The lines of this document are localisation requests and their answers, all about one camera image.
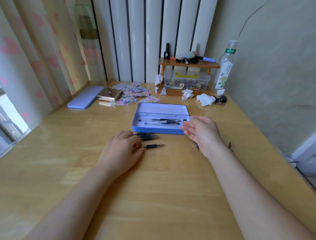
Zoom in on black pen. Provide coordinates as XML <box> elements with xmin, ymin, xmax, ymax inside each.
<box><xmin>138</xmin><ymin>118</ymin><xmax>184</xmax><ymax>125</ymax></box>

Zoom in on pile of floral paper cards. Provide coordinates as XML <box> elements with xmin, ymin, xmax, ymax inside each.
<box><xmin>109</xmin><ymin>82</ymin><xmax>161</xmax><ymax>107</ymax></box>

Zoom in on small wooden shelf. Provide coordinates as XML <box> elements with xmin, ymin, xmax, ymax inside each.
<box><xmin>158</xmin><ymin>58</ymin><xmax>220</xmax><ymax>97</ymax></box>

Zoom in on clear plastic storage box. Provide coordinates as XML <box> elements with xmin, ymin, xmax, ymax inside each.
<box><xmin>163</xmin><ymin>69</ymin><xmax>211</xmax><ymax>91</ymax></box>

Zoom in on large crumpled white tissue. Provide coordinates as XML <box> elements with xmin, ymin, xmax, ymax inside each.
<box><xmin>196</xmin><ymin>93</ymin><xmax>216</xmax><ymax>107</ymax></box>

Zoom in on window frame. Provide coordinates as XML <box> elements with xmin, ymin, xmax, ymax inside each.
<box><xmin>0</xmin><ymin>88</ymin><xmax>31</xmax><ymax>159</ymax></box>

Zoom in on clear barrel pen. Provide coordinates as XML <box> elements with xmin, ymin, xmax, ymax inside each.
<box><xmin>144</xmin><ymin>120</ymin><xmax>187</xmax><ymax>125</ymax></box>

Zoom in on person's right hand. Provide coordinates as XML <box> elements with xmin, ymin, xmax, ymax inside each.
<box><xmin>181</xmin><ymin>115</ymin><xmax>223</xmax><ymax>159</ymax></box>

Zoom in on gold metallic box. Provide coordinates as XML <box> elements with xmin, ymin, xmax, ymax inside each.
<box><xmin>96</xmin><ymin>88</ymin><xmax>123</xmax><ymax>102</ymax></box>

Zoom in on person's right forearm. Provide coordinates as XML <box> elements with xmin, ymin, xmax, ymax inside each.
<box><xmin>204</xmin><ymin>143</ymin><xmax>316</xmax><ymax>240</ymax></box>

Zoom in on person's left hand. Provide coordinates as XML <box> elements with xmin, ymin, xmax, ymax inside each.
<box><xmin>96</xmin><ymin>130</ymin><xmax>146</xmax><ymax>176</ymax></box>

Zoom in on person's left forearm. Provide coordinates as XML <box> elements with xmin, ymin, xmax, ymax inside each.
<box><xmin>23</xmin><ymin>164</ymin><xmax>132</xmax><ymax>240</ymax></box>

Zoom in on purple pen-shaped tool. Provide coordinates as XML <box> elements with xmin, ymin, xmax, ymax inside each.
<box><xmin>195</xmin><ymin>55</ymin><xmax>216</xmax><ymax>63</ymax></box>

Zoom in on white column radiator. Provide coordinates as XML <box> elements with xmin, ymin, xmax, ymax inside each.
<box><xmin>91</xmin><ymin>0</ymin><xmax>218</xmax><ymax>83</ymax></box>

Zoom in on clear bottle with flower label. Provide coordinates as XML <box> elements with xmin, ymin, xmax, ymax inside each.
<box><xmin>211</xmin><ymin>40</ymin><xmax>239</xmax><ymax>93</ymax></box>

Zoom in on blue tin pencil case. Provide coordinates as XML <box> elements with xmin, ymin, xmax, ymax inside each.
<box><xmin>132</xmin><ymin>102</ymin><xmax>191</xmax><ymax>135</ymax></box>

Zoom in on black cylindrical tool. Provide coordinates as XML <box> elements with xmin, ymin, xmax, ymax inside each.
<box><xmin>181</xmin><ymin>56</ymin><xmax>199</xmax><ymax>65</ymax></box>

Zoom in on blue tin case lid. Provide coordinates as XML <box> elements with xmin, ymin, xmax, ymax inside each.
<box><xmin>67</xmin><ymin>86</ymin><xmax>104</xmax><ymax>109</ymax></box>

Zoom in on pink heart patterned curtain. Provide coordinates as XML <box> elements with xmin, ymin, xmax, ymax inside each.
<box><xmin>0</xmin><ymin>0</ymin><xmax>106</xmax><ymax>159</ymax></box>

